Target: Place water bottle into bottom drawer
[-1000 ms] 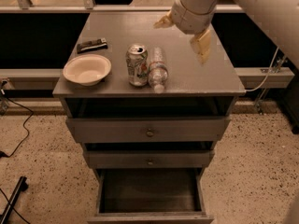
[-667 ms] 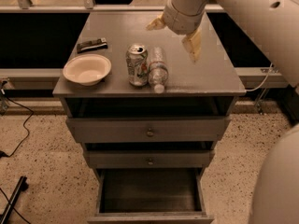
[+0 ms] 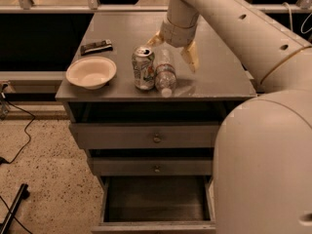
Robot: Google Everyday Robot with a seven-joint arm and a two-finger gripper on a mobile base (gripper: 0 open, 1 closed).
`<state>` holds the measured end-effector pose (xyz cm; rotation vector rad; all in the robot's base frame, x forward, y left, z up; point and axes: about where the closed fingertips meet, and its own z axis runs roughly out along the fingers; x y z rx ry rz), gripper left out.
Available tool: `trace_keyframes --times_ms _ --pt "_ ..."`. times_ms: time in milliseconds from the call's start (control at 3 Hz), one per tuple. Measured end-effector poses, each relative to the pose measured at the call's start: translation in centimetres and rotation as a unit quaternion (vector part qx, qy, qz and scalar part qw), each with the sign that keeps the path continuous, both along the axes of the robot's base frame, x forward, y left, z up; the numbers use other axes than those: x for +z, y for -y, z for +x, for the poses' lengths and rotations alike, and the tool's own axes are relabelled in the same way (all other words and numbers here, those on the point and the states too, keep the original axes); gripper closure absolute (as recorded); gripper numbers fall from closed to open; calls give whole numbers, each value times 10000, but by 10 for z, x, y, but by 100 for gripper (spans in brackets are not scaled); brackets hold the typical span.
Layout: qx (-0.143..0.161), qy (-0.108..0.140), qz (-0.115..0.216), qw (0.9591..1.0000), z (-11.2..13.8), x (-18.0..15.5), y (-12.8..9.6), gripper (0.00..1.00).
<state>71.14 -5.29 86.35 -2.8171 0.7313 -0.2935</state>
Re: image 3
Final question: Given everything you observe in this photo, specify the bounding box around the middle grey drawer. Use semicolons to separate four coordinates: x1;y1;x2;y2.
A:
87;157;213;176

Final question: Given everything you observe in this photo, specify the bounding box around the black floor cable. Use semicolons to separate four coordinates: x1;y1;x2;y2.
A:
0;93;36;166

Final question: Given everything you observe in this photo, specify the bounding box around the bottom grey open drawer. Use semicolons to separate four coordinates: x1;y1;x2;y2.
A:
92;175;216;234

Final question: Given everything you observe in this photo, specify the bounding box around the dark snack bar wrapper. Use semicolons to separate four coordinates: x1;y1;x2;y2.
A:
80;39;113;56

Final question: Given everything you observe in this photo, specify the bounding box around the white cable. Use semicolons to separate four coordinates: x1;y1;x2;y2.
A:
282;2;312;36

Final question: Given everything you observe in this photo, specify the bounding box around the white paper bowl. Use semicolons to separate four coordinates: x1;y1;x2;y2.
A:
65;57;117;90

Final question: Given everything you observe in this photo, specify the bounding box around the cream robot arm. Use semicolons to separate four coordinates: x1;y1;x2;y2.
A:
149;0;312;234

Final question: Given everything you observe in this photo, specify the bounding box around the clear plastic water bottle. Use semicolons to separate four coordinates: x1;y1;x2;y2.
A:
155;49;176;98

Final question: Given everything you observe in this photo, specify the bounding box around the black bar on floor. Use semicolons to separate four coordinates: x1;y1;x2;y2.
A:
0;183;29;234

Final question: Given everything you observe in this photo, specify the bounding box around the top grey drawer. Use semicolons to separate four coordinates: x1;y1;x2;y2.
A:
69;123;219;149

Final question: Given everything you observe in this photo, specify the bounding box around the grey wooden drawer cabinet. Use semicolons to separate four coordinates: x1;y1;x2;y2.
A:
55;11;257;234

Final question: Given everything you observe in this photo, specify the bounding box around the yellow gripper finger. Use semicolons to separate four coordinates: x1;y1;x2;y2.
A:
180;41;199;72
147;31;165;47

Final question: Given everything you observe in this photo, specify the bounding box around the aluminium soda can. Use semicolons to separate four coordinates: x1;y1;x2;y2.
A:
132;46;155;91

